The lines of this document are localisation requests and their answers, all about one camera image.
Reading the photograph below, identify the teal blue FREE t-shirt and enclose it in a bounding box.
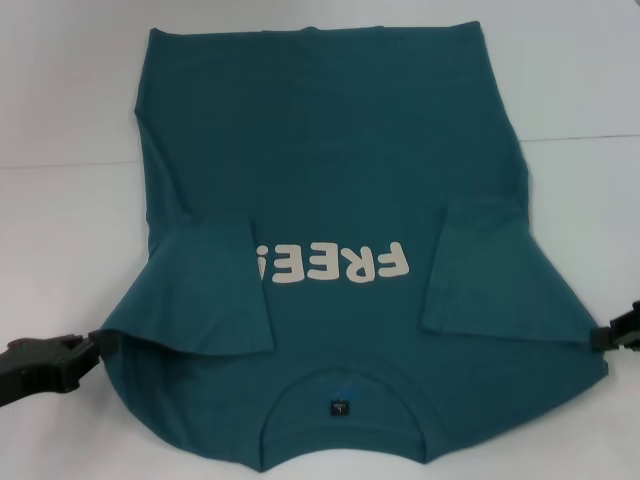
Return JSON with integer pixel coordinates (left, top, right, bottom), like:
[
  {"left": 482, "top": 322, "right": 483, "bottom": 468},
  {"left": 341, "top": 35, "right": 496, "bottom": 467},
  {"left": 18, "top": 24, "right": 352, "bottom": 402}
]
[{"left": 97, "top": 19, "right": 611, "bottom": 451}]

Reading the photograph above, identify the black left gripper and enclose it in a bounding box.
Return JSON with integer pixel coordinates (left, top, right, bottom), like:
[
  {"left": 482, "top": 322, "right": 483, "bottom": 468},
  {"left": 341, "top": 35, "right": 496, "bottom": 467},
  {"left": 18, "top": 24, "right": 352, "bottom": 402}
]
[{"left": 0, "top": 328, "right": 119, "bottom": 407}]

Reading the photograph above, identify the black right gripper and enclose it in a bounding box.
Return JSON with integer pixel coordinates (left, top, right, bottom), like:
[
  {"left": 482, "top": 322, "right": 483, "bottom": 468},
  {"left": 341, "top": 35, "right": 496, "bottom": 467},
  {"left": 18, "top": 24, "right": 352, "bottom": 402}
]
[{"left": 589, "top": 299, "right": 640, "bottom": 354}]

